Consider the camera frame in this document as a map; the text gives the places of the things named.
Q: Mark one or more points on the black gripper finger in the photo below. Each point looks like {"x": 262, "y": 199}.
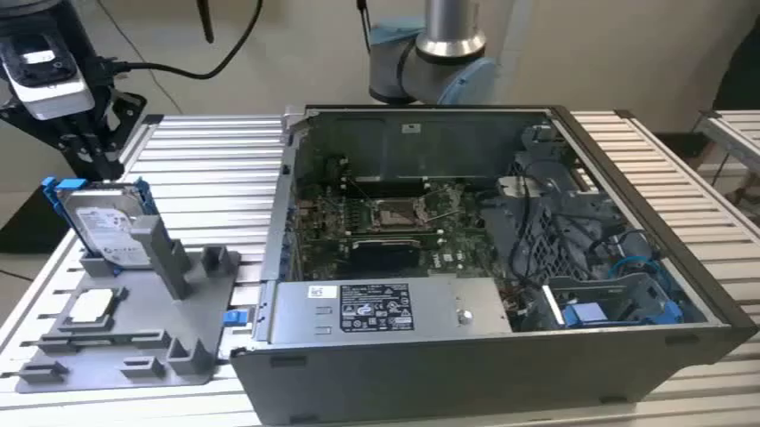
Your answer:
{"x": 127, "y": 111}
{"x": 42, "y": 129}

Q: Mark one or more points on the hard disk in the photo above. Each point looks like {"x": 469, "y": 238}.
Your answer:
{"x": 103, "y": 222}

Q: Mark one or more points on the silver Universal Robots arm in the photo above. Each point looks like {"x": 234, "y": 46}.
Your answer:
{"x": 445, "y": 26}

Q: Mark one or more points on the blue disk carrier in bay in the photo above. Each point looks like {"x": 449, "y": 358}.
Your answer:
{"x": 585, "y": 316}

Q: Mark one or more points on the grey metal disk bay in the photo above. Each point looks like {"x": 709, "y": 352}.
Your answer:
{"x": 635, "y": 289}

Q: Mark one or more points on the black table corner cap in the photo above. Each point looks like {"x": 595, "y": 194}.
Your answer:
{"x": 624, "y": 114}
{"x": 153, "y": 118}

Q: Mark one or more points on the black antenna rod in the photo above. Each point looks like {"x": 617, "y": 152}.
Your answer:
{"x": 206, "y": 22}

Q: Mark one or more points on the silver CPU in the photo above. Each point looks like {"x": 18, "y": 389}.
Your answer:
{"x": 92, "y": 306}

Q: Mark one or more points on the grey parts rack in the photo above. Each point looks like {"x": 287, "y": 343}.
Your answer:
{"x": 142, "y": 320}

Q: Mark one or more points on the green RAM stick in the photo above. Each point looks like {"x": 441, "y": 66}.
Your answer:
{"x": 112, "y": 339}

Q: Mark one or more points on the blue case latch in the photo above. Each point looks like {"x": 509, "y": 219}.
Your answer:
{"x": 233, "y": 319}

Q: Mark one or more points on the CPU socket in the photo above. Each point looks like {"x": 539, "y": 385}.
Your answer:
{"x": 392, "y": 215}

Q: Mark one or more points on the black graphics card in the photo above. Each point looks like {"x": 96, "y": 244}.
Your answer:
{"x": 386, "y": 255}

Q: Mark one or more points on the grey power supply unit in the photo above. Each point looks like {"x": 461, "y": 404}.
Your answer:
{"x": 302, "y": 320}

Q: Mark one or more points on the green motherboard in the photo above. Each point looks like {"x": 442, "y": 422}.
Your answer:
{"x": 457, "y": 209}

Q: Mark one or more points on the grey perforated drive cage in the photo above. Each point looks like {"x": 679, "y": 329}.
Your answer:
{"x": 535, "y": 240}

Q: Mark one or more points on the black open PC case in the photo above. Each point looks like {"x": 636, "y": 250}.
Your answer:
{"x": 416, "y": 378}

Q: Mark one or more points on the metal slat side table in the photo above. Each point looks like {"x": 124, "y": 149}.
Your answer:
{"x": 734, "y": 129}

